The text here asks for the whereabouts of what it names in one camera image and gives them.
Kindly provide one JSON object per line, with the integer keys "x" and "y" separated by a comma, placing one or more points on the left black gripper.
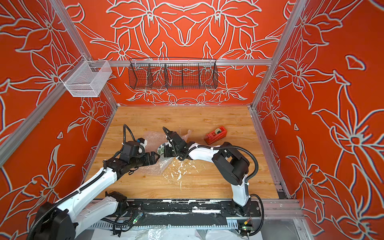
{"x": 153, "y": 157}

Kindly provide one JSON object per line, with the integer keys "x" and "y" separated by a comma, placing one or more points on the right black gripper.
{"x": 168, "y": 149}

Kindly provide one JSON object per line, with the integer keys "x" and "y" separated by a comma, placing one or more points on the clear bubble wrap sheet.
{"x": 156, "y": 142}

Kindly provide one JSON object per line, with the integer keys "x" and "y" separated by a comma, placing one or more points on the green leaf pattern bowl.
{"x": 162, "y": 150}

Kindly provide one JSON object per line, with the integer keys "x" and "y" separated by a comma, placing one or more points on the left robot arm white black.
{"x": 68, "y": 217}

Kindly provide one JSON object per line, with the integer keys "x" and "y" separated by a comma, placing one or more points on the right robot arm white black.
{"x": 236, "y": 165}

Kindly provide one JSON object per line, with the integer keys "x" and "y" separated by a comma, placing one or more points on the red tape dispenser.
{"x": 216, "y": 135}

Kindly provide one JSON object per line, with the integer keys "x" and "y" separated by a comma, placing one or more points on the clear plastic hanging bin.
{"x": 85, "y": 81}

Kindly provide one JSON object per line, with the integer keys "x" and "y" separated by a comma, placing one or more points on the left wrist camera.
{"x": 142, "y": 142}

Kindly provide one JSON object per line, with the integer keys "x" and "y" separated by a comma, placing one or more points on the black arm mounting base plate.
{"x": 180, "y": 207}

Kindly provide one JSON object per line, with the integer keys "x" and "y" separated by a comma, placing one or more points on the black wire mesh basket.
{"x": 173, "y": 74}

